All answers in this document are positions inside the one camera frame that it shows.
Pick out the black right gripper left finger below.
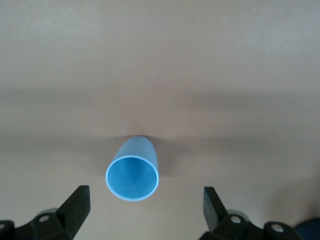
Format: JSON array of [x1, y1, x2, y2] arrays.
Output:
[[14, 184, 91, 240]]

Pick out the brown table cloth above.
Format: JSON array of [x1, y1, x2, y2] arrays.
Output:
[[0, 0, 320, 240]]

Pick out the light blue plastic cup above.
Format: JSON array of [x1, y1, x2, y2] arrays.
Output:
[[105, 134, 160, 202]]

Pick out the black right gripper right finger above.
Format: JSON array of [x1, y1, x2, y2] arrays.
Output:
[[199, 186, 266, 240]]

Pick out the black pot with blue handle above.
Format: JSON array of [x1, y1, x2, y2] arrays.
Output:
[[293, 216, 320, 240]]

